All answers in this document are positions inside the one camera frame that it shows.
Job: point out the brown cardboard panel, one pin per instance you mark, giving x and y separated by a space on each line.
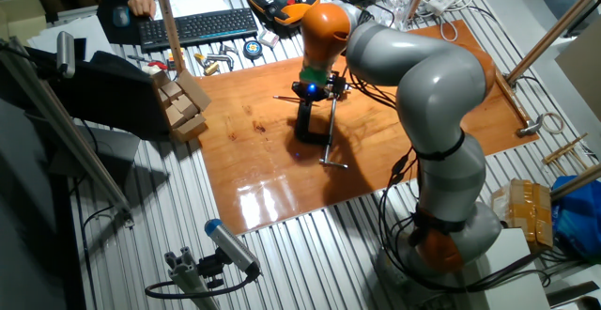
584 66

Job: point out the aluminium profile post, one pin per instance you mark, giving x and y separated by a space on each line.
188 277

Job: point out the beige cardboard box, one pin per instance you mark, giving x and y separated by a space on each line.
21 16

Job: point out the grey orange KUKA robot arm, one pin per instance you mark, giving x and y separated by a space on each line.
436 89

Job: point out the small white pink box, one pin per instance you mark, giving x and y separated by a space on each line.
268 38

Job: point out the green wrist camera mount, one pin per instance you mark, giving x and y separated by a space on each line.
313 75

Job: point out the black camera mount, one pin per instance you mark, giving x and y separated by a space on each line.
211 268

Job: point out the chrome faucet part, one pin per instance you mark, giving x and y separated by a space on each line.
220 57

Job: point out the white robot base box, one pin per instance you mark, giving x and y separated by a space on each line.
516 272

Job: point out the blue plastic bag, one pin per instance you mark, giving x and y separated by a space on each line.
580 221

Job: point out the black mouse pad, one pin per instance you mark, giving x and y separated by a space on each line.
105 35

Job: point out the black metal C-clamp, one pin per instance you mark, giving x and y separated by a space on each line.
304 127

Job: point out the black computer keyboard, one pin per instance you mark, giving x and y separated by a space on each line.
197 26

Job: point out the bundle of wooden sticks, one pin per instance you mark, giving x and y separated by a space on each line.
563 150

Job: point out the white paper sheets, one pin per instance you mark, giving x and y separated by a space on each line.
192 2
70 33

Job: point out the grey flat panel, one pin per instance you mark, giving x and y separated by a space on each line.
108 152

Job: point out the plain silver camera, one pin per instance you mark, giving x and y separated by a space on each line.
66 54

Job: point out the round black tape measure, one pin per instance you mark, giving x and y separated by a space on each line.
252 49

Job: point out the glossy orange wooden board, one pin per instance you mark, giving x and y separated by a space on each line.
263 174

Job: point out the silver camera blue cap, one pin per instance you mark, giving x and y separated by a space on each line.
230 246

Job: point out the brass fitting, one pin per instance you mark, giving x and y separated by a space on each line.
211 68

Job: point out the grey metal frame beam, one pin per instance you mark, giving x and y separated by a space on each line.
70 136

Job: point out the wooden edge strip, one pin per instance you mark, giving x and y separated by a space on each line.
512 98

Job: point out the thin red pencil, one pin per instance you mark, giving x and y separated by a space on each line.
285 98

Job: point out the taped cardboard package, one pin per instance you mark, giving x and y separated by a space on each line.
526 211

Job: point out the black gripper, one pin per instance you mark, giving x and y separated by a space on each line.
312 91

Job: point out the small metal clamp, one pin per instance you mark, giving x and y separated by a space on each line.
530 128

